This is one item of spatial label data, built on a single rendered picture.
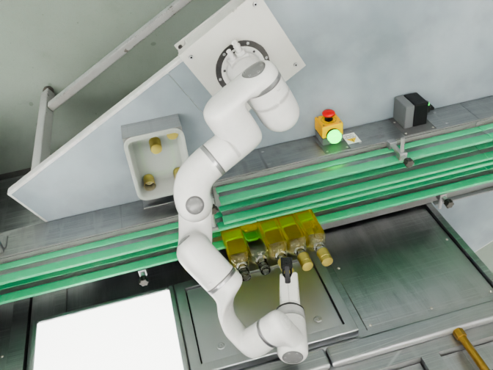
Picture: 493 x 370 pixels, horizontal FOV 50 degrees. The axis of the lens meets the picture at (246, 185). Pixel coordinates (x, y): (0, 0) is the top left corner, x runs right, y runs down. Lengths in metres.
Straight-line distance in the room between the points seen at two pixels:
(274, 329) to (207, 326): 0.36
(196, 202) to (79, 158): 0.58
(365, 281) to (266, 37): 0.79
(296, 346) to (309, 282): 0.38
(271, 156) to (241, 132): 0.49
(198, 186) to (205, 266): 0.18
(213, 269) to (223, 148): 0.27
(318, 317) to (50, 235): 0.84
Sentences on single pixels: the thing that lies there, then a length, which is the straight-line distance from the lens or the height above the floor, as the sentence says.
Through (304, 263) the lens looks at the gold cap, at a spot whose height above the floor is 1.16.
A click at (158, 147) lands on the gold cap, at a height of 0.81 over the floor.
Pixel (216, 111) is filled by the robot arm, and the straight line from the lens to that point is 1.18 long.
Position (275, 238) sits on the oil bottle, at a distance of 1.57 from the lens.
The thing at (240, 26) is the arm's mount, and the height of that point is 0.82.
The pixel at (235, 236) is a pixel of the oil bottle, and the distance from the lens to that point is 1.60.
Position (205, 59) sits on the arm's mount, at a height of 0.83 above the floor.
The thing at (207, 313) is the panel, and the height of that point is 1.12.
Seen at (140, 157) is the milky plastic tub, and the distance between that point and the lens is 1.65.
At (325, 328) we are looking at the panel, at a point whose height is 1.28.
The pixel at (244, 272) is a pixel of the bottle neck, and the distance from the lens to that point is 1.51.
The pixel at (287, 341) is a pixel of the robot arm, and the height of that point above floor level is 1.43.
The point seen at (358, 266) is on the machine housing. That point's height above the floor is 1.07.
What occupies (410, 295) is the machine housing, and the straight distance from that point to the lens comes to 1.69.
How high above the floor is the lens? 2.17
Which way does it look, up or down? 52 degrees down
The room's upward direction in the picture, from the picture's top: 156 degrees clockwise
